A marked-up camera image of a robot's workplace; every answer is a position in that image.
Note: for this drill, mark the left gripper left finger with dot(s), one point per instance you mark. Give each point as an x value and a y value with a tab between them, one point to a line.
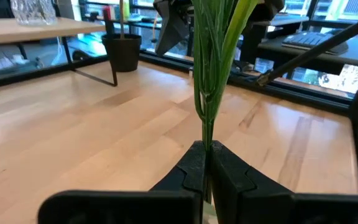
120	207

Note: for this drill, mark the black keyboard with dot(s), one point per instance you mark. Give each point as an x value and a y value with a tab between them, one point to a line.
309	40

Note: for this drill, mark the green leafy plant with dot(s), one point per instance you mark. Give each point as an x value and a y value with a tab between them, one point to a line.
122	18

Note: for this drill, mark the black plant pot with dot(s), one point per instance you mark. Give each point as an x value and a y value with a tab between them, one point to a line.
121	53

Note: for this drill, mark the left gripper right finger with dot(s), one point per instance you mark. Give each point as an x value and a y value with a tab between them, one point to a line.
275	208

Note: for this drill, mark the wooden shelf black metal legs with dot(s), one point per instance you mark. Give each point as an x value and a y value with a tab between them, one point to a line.
26	29

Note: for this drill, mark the textured clear glass vase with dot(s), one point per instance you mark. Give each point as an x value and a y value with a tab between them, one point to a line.
33	12

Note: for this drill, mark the black diagonal brace rod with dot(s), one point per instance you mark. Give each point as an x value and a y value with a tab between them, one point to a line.
322	46

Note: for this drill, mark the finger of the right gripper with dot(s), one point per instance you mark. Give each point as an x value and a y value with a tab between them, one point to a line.
174	31

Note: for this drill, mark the purple artificial flower stem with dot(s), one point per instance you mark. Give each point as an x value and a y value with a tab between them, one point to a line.
211	93

